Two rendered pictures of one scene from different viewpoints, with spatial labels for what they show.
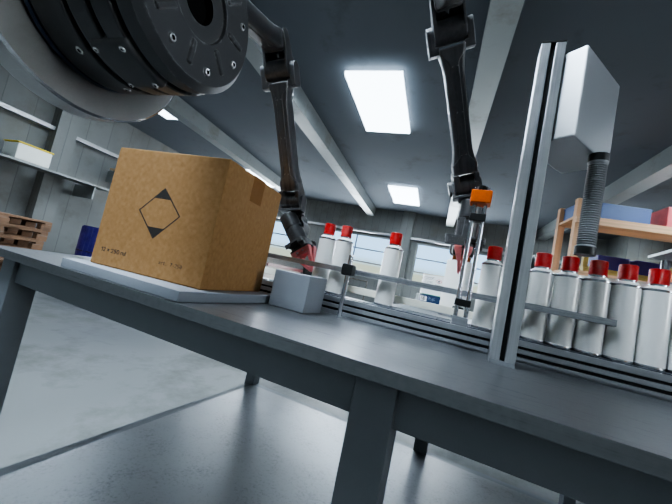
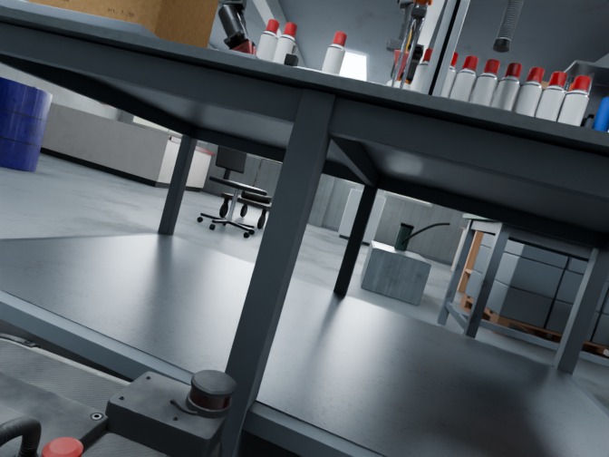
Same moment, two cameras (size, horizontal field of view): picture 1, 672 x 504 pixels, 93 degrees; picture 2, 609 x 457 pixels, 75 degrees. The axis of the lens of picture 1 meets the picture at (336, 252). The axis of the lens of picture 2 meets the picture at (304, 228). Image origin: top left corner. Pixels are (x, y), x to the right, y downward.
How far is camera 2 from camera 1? 39 cm
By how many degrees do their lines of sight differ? 14
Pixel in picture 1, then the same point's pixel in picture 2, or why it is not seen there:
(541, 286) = (464, 85)
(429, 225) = not seen: hidden behind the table
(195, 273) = (149, 22)
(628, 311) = (527, 106)
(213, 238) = not seen: outside the picture
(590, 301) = (500, 98)
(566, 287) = (484, 86)
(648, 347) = not seen: hidden behind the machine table
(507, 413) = (409, 94)
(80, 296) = (18, 43)
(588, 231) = (507, 25)
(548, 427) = (433, 100)
